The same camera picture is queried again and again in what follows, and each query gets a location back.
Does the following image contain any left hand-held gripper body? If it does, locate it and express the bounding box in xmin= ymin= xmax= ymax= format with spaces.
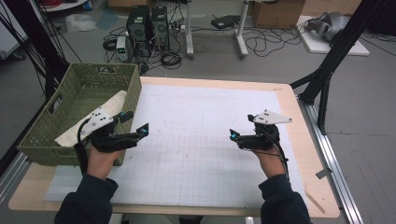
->
xmin=80 ymin=106 xmax=139 ymax=154

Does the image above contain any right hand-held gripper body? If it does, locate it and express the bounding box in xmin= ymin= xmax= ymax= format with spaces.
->
xmin=236 ymin=108 xmax=293 ymax=152

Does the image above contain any cream egg print cloth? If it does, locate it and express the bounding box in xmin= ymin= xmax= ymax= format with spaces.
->
xmin=54 ymin=90 xmax=128 ymax=147

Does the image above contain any green woven basket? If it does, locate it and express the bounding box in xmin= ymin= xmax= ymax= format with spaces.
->
xmin=17 ymin=63 xmax=143 ymax=167

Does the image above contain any person's left hand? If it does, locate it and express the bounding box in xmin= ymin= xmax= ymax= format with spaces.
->
xmin=86 ymin=144 xmax=127 ymax=181

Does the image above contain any person's right hand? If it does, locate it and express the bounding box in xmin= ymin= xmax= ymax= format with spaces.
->
xmin=251 ymin=142 xmax=289 ymax=179

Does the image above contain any white grid mat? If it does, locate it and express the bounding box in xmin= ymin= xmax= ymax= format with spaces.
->
xmin=43 ymin=83 xmax=307 ymax=209

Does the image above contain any grey tape piece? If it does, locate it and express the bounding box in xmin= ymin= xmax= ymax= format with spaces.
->
xmin=315 ymin=167 xmax=333 ymax=180

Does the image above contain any small white power supply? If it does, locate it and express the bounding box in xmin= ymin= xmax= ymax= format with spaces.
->
xmin=116 ymin=35 xmax=129 ymax=63

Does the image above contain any thin wooden stick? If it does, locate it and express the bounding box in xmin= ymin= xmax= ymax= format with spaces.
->
xmin=304 ymin=189 xmax=326 ymax=215

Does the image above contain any white desk leg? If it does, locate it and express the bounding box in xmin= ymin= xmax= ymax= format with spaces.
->
xmin=185 ymin=0 xmax=195 ymax=60
xmin=234 ymin=0 xmax=250 ymax=60

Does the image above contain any black computer tower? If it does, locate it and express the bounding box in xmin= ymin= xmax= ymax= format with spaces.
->
xmin=125 ymin=5 xmax=153 ymax=58
xmin=151 ymin=6 xmax=171 ymax=52

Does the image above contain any white floor board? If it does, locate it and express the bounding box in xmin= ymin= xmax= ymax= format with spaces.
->
xmin=297 ymin=15 xmax=371 ymax=57

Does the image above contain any black flat device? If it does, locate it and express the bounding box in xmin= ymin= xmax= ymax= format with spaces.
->
xmin=210 ymin=14 xmax=241 ymax=30

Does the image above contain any clear plastic bag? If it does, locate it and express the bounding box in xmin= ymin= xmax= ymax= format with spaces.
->
xmin=64 ymin=13 xmax=97 ymax=34

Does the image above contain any brown cardboard box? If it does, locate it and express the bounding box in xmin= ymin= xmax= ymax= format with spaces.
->
xmin=251 ymin=0 xmax=306 ymax=30

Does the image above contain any black metal stand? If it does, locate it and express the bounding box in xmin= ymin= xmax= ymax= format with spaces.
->
xmin=289 ymin=0 xmax=387 ymax=136
xmin=0 ymin=0 xmax=71 ymax=104

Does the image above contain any grey headset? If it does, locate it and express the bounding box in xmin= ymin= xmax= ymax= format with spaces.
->
xmin=305 ymin=11 xmax=351 ymax=43

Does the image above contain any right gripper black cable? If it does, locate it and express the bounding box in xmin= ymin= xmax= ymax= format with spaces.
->
xmin=241 ymin=132 xmax=290 ymax=183

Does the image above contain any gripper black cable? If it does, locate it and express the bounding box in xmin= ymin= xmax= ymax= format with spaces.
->
xmin=74 ymin=117 xmax=92 ymax=175
xmin=241 ymin=132 xmax=290 ymax=183

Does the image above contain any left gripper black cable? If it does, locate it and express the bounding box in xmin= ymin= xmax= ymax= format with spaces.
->
xmin=74 ymin=117 xmax=92 ymax=175

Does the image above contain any aluminium rail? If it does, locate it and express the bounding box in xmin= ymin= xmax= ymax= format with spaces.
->
xmin=0 ymin=152 xmax=32 ymax=203
xmin=297 ymin=99 xmax=364 ymax=224

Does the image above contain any coiled black cable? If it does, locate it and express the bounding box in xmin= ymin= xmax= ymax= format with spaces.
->
xmin=160 ymin=50 xmax=183 ymax=70

